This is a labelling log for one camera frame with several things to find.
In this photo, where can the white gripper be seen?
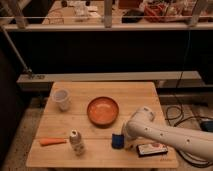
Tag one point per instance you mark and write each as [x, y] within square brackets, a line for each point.
[130, 135]

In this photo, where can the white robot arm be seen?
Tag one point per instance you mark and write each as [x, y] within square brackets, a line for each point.
[141, 124]

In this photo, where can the black and white snack box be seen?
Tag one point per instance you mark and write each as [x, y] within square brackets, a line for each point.
[150, 149]

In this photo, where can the orange bowl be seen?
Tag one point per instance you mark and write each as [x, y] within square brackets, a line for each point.
[102, 111]

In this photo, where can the clear plastic cup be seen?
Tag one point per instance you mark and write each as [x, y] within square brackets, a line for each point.
[61, 98]

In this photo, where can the orange carrot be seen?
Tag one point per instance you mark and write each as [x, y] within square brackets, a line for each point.
[51, 141]

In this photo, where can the grey metal diagonal strut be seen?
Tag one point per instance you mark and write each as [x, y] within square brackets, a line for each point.
[26, 69]

